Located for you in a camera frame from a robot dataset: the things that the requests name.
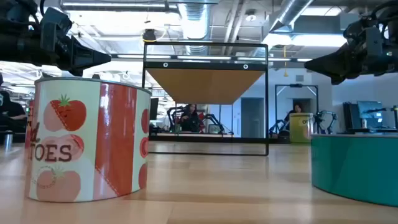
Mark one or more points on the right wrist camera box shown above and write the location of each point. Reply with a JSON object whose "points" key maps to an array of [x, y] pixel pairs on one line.
{"points": [[374, 40]]}

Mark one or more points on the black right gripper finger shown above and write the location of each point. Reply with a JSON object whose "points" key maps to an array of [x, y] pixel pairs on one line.
{"points": [[339, 74], [335, 59]]}

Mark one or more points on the teal labelled can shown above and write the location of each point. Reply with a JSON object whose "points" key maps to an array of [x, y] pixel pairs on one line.
{"points": [[357, 168]]}

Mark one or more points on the white and red tomato can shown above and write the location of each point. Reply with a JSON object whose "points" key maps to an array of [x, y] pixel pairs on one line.
{"points": [[77, 140]]}

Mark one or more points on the black background rig frame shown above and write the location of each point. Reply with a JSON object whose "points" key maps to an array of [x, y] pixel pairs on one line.
{"points": [[275, 105]]}

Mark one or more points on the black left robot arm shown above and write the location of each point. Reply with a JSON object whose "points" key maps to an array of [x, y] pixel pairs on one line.
{"points": [[12, 12]]}

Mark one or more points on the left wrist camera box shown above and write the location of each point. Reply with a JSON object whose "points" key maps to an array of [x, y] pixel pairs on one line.
{"points": [[56, 25]]}

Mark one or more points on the tall yellow-green can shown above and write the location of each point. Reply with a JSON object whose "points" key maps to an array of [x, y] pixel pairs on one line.
{"points": [[300, 130]]}

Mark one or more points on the metal cup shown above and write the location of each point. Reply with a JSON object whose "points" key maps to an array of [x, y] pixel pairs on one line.
{"points": [[8, 140]]}

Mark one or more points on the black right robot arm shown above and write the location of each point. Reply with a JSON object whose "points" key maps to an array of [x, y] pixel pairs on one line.
{"points": [[388, 18]]}

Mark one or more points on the silver ceiling duct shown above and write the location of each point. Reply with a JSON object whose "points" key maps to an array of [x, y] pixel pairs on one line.
{"points": [[196, 25], [289, 12]]}

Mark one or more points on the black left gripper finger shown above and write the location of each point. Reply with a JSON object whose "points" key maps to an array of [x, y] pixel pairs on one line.
{"points": [[77, 65], [84, 51]]}

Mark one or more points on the computer monitor blue screen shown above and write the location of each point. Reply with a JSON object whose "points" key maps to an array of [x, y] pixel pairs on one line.
{"points": [[370, 112]]}

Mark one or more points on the person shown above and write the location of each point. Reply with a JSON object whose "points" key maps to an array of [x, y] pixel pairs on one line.
{"points": [[293, 113], [189, 121], [12, 112]]}

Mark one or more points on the black background robot arm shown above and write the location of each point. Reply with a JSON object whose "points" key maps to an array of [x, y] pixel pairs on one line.
{"points": [[325, 119], [278, 128], [214, 121], [172, 113]]}

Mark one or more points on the black ceiling device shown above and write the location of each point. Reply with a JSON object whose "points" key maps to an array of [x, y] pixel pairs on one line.
{"points": [[149, 35]]}

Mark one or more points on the dark computer monitor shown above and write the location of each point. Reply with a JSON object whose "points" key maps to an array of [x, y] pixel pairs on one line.
{"points": [[349, 116]]}

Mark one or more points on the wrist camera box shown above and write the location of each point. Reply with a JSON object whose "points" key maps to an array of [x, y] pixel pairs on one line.
{"points": [[56, 25], [374, 40]]}

